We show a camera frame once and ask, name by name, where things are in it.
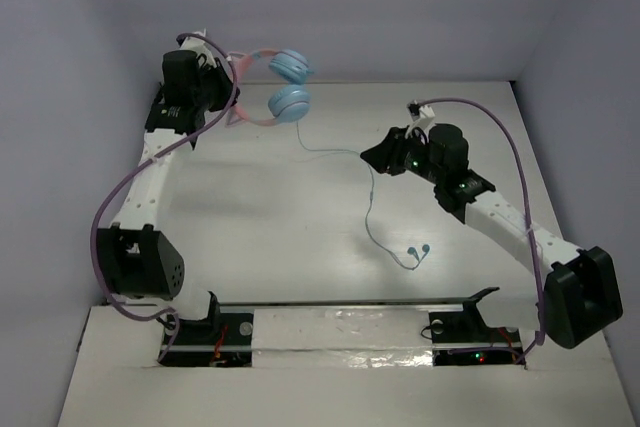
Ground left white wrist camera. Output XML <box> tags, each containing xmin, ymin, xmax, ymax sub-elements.
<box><xmin>176</xmin><ymin>28</ymin><xmax>217</xmax><ymax>67</ymax></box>

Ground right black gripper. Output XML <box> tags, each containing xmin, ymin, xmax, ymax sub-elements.
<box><xmin>360</xmin><ymin>125</ymin><xmax>444</xmax><ymax>186</ymax></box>

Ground white foil-covered foam block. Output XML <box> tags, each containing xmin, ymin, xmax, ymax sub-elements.
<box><xmin>251</xmin><ymin>307</ymin><xmax>433</xmax><ymax>369</ymax></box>

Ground aluminium rail front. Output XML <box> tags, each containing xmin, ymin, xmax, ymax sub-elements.
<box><xmin>220</xmin><ymin>294</ymin><xmax>534</xmax><ymax>309</ymax></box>

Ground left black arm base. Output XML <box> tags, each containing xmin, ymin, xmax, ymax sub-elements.
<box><xmin>159</xmin><ymin>292</ymin><xmax>254</xmax><ymax>368</ymax></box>

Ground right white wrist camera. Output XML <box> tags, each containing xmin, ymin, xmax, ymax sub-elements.
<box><xmin>405</xmin><ymin>100</ymin><xmax>435</xmax><ymax>138</ymax></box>

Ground pink blue cat-ear headphones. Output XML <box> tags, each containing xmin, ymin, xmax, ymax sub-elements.
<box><xmin>226</xmin><ymin>49</ymin><xmax>313</xmax><ymax>127</ymax></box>

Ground teal earbud cable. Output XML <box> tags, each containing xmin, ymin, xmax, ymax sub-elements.
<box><xmin>294</xmin><ymin>120</ymin><xmax>432</xmax><ymax>272</ymax></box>

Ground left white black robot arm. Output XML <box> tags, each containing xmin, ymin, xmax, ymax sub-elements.
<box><xmin>92</xmin><ymin>47</ymin><xmax>232</xmax><ymax>341</ymax></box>

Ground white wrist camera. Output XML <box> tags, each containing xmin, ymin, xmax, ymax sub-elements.
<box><xmin>176</xmin><ymin>28</ymin><xmax>217</xmax><ymax>67</ymax></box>
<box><xmin>405</xmin><ymin>100</ymin><xmax>435</xmax><ymax>138</ymax></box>

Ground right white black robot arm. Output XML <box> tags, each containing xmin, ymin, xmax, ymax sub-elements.
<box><xmin>360</xmin><ymin>124</ymin><xmax>623</xmax><ymax>349</ymax></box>

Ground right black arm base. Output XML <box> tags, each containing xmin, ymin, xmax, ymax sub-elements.
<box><xmin>420</xmin><ymin>287</ymin><xmax>526</xmax><ymax>367</ymax></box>

